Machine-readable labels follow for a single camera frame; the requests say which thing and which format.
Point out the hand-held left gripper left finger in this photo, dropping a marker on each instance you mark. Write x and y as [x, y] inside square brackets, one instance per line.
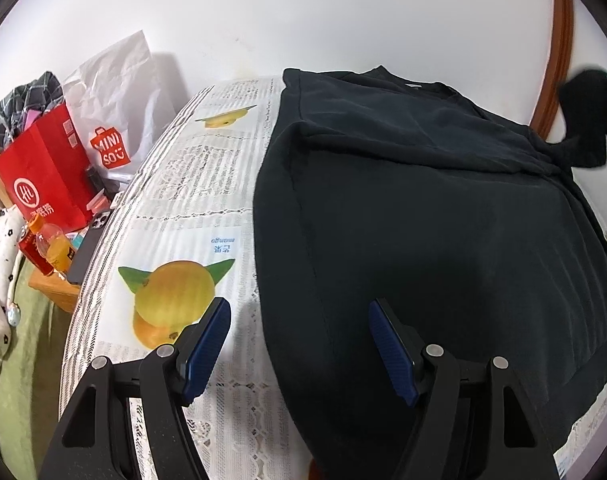
[206, 345]

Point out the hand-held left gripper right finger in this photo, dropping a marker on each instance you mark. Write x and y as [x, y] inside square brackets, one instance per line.
[391, 350]

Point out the black t-shirt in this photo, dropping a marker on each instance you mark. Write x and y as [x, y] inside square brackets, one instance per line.
[408, 210]

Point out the dark phone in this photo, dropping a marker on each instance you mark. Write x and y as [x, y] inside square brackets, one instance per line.
[83, 255]

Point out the wooden bedside table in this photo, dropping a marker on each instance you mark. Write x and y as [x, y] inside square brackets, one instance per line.
[53, 290]

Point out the fruit print lace tablecloth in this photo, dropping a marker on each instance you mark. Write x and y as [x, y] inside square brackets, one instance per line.
[193, 170]

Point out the orange juice bottle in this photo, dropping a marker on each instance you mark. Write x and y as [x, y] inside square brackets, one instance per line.
[56, 250]

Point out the green bedsheet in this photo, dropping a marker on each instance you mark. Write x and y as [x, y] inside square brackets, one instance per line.
[28, 370]

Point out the red box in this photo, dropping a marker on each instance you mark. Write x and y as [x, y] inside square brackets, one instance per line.
[33, 252]

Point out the white floral blanket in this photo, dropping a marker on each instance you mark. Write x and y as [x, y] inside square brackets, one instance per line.
[1, 245]

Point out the red paper bag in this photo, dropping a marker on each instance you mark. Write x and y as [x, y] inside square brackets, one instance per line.
[48, 170]

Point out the white plastic shopping bag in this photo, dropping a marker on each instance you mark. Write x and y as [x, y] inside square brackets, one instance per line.
[123, 90]

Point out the grey plaid cloth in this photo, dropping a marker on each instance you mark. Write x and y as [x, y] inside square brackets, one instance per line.
[23, 105]

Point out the brown wooden door frame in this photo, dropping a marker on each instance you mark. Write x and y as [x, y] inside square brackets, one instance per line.
[558, 60]

